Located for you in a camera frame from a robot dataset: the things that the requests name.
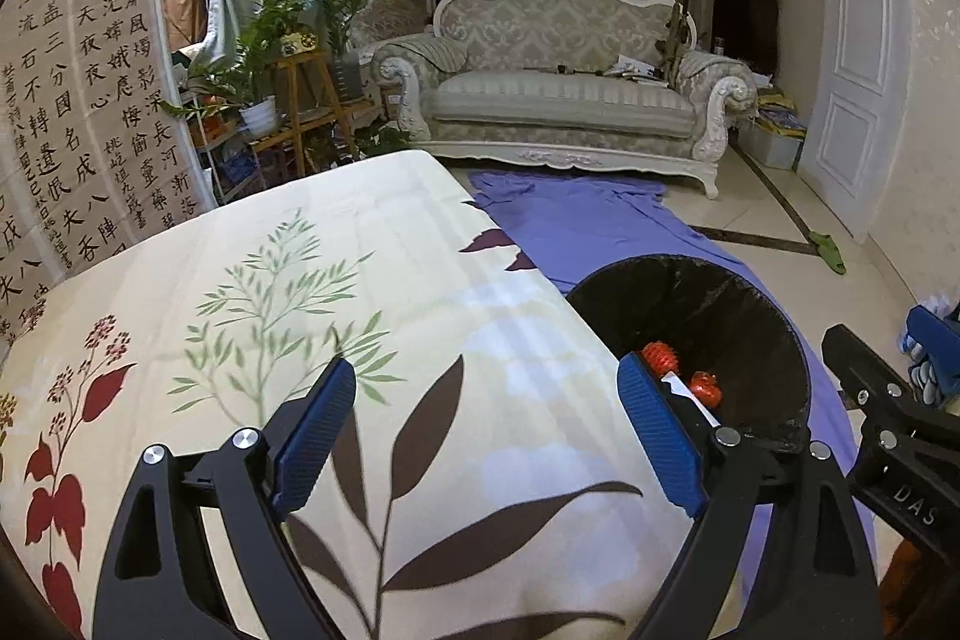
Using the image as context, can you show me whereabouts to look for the red wrapper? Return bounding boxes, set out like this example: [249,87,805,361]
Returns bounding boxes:
[640,341,722,411]

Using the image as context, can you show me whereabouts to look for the white panel door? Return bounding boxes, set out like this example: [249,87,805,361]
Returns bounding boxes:
[799,0,911,242]

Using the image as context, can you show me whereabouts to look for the floral cream tablecloth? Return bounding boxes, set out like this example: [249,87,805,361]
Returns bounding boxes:
[0,149,700,640]

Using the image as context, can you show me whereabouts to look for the purple floor cloth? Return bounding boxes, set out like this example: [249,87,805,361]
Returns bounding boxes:
[467,170,856,594]

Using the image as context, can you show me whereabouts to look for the wooden plant stand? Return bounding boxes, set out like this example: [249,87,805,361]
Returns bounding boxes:
[254,50,374,177]

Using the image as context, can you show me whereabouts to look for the papers on sofa seat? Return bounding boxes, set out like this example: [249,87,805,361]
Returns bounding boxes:
[604,53,665,85]

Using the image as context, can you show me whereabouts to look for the green plant white pot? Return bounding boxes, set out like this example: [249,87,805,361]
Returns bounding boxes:
[159,0,373,140]

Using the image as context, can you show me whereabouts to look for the white green printed sachet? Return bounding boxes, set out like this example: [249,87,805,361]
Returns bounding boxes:
[664,372,719,429]

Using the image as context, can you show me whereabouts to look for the calligraphy folding screen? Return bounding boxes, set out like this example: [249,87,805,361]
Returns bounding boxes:
[2,0,215,346]

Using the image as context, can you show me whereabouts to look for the dark cabinet by wall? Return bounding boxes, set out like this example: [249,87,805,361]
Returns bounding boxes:
[711,0,779,76]

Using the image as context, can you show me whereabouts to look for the black lined trash bin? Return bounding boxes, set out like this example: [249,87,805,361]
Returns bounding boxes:
[566,255,812,452]

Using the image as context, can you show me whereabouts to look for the box with colourful papers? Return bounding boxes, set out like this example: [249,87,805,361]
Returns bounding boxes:
[739,86,807,170]

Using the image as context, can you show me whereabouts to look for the blue packet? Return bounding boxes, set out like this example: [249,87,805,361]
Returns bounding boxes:
[900,331,958,409]

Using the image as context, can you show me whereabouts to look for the green cloth on floor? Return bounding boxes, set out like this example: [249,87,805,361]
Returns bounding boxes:
[807,230,846,276]

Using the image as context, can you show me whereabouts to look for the ornate white grey sofa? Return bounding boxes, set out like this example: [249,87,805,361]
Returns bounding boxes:
[370,0,758,197]

